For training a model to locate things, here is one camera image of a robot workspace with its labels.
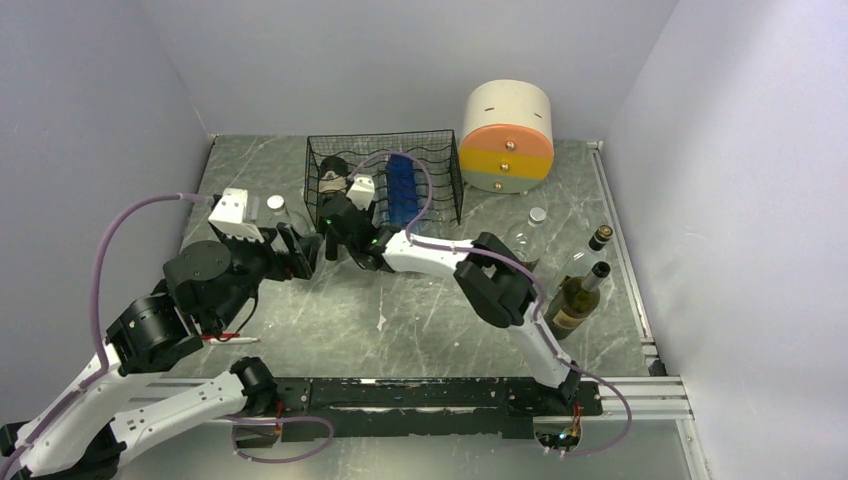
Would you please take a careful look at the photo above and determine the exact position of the dark green wine bottle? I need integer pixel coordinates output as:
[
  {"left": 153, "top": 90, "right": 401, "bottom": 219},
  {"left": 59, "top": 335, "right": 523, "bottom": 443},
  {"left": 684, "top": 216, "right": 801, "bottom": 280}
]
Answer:
[{"left": 318, "top": 156, "right": 349, "bottom": 201}]

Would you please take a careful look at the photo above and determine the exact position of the white pen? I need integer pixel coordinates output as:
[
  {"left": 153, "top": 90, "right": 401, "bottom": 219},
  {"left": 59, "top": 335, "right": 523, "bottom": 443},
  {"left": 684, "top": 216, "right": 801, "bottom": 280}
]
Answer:
[{"left": 207, "top": 337, "right": 261, "bottom": 346}]

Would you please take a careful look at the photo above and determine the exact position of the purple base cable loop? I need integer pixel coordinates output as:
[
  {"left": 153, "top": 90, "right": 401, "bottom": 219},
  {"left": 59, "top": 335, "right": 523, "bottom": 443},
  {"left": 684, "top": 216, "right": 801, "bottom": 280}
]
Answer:
[{"left": 228, "top": 413, "right": 337, "bottom": 464}]

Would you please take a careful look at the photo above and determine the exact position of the round clear bottle silver cap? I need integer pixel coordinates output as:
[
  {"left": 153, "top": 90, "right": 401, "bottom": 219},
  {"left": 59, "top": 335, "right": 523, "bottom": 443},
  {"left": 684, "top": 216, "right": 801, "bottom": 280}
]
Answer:
[{"left": 503, "top": 207, "right": 547, "bottom": 271}]

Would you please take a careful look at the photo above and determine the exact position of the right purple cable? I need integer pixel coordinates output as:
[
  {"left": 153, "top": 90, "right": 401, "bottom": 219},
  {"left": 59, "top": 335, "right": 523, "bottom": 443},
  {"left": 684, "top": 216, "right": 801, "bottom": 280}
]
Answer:
[{"left": 347, "top": 150, "right": 634, "bottom": 458}]

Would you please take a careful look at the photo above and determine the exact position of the red pen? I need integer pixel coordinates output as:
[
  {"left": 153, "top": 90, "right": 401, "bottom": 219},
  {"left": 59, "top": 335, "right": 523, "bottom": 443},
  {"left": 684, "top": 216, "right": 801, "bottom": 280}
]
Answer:
[{"left": 201, "top": 333, "right": 240, "bottom": 342}]

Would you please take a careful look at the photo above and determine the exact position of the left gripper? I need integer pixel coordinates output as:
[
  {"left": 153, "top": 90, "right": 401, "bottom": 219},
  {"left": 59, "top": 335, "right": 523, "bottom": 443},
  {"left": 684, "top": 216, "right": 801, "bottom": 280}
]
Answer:
[{"left": 211, "top": 219, "right": 324, "bottom": 330}]

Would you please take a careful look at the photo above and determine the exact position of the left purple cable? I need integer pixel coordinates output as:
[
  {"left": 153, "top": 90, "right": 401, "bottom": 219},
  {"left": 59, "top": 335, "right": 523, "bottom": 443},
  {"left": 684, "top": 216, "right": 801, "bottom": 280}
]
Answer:
[{"left": 0, "top": 192, "right": 217, "bottom": 480}]

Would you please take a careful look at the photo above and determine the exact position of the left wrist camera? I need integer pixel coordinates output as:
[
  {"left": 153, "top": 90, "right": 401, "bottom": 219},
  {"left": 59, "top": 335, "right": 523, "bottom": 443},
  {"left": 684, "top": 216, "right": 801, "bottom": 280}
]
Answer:
[{"left": 207, "top": 188, "right": 263, "bottom": 242}]

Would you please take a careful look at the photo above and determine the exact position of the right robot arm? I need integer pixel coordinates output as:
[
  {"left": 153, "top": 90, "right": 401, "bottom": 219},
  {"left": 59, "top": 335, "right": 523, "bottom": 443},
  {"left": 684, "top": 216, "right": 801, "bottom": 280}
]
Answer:
[{"left": 319, "top": 194, "right": 581, "bottom": 414}]

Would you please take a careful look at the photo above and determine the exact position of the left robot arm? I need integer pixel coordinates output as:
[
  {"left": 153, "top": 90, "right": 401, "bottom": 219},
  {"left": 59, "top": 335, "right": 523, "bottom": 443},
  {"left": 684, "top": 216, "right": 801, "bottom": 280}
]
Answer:
[{"left": 1, "top": 223, "right": 323, "bottom": 479}]

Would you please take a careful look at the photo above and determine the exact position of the clear bottle white cap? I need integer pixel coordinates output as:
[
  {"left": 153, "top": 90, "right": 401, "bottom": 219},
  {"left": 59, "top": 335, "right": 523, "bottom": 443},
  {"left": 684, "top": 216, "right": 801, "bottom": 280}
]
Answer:
[{"left": 266, "top": 194, "right": 314, "bottom": 236}]

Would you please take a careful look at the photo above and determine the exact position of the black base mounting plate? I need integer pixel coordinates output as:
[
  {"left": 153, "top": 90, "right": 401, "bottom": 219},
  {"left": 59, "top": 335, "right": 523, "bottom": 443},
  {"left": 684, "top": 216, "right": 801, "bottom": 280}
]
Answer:
[{"left": 274, "top": 376, "right": 604, "bottom": 442}]

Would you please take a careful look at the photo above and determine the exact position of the green wine bottle label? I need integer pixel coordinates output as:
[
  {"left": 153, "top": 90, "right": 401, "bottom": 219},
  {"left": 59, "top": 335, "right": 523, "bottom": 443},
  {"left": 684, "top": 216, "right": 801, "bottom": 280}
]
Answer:
[{"left": 544, "top": 261, "right": 611, "bottom": 340}]

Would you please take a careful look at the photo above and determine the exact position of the blue square bottle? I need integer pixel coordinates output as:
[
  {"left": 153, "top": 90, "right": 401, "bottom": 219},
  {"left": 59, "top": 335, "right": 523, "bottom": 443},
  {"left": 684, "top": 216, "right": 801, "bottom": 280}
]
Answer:
[{"left": 385, "top": 155, "right": 421, "bottom": 228}]

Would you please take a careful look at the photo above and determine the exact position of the clear bottle gold top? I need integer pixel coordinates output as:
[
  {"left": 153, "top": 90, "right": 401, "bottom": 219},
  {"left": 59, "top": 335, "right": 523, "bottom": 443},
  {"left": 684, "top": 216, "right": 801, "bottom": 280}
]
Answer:
[{"left": 557, "top": 225, "right": 614, "bottom": 281}]

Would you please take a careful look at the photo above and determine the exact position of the black wire wine rack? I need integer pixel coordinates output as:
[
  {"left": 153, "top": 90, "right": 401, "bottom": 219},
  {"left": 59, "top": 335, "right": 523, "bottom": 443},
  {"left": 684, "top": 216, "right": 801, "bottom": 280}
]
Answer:
[{"left": 303, "top": 129, "right": 464, "bottom": 236}]

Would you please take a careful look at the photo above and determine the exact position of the round cream drawer cabinet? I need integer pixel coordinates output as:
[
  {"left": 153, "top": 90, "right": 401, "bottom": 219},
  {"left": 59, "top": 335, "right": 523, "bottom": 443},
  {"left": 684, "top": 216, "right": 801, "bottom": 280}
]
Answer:
[{"left": 458, "top": 79, "right": 554, "bottom": 194}]

